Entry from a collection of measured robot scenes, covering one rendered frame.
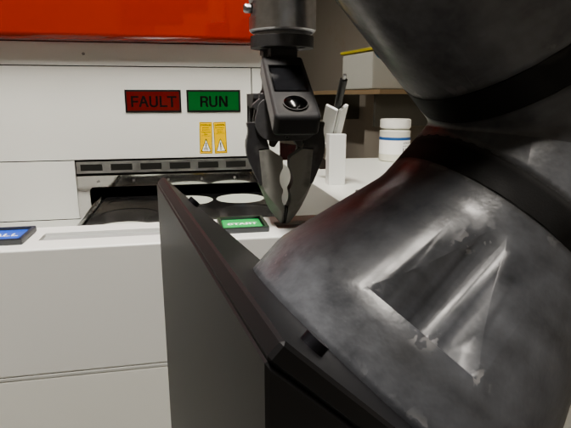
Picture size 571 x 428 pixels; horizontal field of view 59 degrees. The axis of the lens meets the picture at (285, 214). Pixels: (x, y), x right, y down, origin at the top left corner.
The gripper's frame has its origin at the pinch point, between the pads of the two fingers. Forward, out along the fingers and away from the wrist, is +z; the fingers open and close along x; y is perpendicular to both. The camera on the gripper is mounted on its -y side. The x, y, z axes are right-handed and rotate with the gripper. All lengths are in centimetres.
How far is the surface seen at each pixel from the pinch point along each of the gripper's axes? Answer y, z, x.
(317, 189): 22.9, 1.6, -9.9
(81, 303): -4.1, 7.7, 22.6
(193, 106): 58, -11, 9
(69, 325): -4.1, 10.1, 24.0
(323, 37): 483, -74, -135
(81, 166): 58, 1, 34
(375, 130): 331, 13, -139
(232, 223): 0.8, 1.1, 6.2
